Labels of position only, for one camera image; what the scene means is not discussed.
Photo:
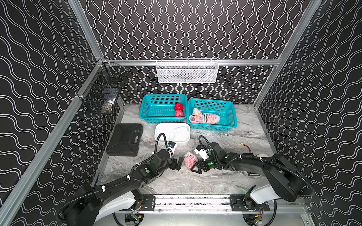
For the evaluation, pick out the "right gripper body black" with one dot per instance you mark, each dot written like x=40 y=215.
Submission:
x=209 y=163

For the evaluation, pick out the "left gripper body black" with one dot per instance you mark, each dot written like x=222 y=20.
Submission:
x=174 y=163

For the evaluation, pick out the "white foam net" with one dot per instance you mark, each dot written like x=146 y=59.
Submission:
x=180 y=130
x=179 y=138

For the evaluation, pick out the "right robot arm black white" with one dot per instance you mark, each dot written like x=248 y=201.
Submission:
x=285 y=181

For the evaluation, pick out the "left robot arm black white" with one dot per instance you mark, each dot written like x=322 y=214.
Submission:
x=92 y=203

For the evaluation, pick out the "white plastic tray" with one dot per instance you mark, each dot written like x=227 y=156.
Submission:
x=166 y=127

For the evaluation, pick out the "black plastic tool case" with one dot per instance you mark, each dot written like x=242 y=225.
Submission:
x=125 y=140

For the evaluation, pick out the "right teal plastic basket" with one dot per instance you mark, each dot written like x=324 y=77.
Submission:
x=224 y=109

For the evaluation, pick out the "teal plastic basket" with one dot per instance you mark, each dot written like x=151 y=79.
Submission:
x=158 y=108
x=224 y=109

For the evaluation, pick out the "left teal plastic basket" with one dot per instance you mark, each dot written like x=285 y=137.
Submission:
x=158 y=108

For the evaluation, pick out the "object in black basket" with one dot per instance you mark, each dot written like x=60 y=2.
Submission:
x=108 y=105

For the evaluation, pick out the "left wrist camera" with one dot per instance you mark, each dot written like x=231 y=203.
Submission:
x=171 y=145

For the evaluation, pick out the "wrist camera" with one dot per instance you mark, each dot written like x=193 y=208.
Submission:
x=199 y=150
x=171 y=145

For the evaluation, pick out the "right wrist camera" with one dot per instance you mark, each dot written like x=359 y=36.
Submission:
x=199 y=150

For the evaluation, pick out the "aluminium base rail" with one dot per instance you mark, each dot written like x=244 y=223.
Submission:
x=167 y=204

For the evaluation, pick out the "white wire wall basket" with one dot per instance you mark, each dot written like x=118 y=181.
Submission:
x=187 y=70

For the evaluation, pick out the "black wire wall basket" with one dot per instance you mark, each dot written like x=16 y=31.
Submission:
x=107 y=84

